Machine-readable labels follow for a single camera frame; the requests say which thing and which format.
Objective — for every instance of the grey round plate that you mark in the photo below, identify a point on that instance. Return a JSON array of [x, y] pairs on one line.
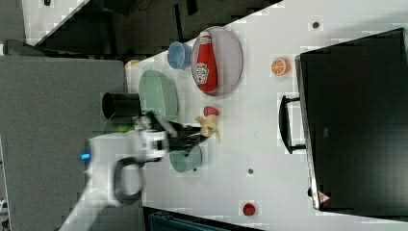
[[228, 57]]

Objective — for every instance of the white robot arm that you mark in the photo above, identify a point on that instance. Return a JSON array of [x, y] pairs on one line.
[[114, 173]]

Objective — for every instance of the small red fruit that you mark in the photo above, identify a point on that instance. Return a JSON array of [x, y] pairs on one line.
[[249, 209]]

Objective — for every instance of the orange half slice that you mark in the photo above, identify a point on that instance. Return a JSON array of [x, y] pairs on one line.
[[280, 66]]

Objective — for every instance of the green mug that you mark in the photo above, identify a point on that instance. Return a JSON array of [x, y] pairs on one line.
[[182, 161]]

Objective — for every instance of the red strawberry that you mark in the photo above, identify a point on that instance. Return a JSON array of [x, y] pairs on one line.
[[210, 111]]

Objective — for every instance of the black cylinder post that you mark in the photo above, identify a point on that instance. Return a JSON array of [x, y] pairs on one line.
[[115, 105]]

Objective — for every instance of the black toaster oven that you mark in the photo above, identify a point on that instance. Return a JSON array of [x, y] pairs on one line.
[[350, 118]]

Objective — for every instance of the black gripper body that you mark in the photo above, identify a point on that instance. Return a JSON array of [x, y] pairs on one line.
[[175, 139]]

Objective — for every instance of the blue cup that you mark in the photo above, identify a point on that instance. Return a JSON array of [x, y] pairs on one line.
[[179, 55]]

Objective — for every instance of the red ketchup bottle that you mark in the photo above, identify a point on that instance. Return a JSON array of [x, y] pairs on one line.
[[206, 66]]

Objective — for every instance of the yellow peeled banana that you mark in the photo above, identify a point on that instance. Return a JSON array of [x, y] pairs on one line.
[[208, 126]]

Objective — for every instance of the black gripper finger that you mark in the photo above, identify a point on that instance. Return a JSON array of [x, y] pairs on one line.
[[193, 141], [189, 130]]

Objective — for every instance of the green colander bowl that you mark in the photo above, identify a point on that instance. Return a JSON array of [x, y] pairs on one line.
[[158, 94]]

